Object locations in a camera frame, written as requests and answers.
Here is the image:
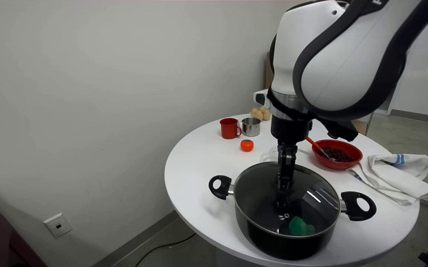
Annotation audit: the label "stainless steel cup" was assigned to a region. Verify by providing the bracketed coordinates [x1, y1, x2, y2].
[241, 118, 264, 138]

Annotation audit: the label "green toy vegetable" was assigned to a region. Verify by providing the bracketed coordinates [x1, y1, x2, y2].
[287, 215, 317, 236]

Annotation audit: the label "red bowl of beans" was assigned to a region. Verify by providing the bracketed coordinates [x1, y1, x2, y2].
[311, 138, 365, 172]

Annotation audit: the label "black cooking pot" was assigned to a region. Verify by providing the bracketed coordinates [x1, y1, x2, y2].
[207, 162, 378, 261]

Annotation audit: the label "white desk dark red sides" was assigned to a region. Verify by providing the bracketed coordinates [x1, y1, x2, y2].
[0, 187, 42, 267]

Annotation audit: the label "red mug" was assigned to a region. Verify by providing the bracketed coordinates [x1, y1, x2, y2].
[219, 118, 244, 141]

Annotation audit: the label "white cloth blue stripes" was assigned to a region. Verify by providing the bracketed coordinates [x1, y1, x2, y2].
[360, 153, 428, 207]

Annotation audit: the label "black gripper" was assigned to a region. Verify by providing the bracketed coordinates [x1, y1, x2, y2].
[271, 116, 316, 193]

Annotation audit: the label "black floor cable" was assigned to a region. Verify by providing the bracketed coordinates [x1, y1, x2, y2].
[134, 232, 198, 267]

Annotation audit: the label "orange toy tomato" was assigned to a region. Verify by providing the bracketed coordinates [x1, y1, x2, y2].
[240, 138, 256, 153]

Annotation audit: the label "white wall outlet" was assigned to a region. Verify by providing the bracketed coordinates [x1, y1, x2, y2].
[44, 213, 75, 241]

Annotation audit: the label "brown cardboard box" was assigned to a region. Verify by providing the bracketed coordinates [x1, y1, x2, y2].
[264, 49, 276, 94]

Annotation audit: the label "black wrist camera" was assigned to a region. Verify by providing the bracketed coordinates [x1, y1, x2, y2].
[316, 118, 360, 144]

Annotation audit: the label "red handled metal spoon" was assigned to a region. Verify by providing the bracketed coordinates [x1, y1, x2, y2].
[305, 137, 338, 162]

